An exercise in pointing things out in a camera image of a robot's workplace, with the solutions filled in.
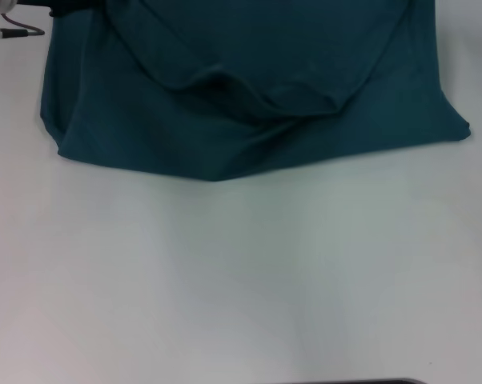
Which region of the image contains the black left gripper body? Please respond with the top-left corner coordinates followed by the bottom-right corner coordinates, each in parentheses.
top-left (16, 0), bottom-right (106, 18)

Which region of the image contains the teal t-shirt with beige print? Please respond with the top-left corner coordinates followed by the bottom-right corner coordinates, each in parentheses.
top-left (39, 0), bottom-right (472, 182)

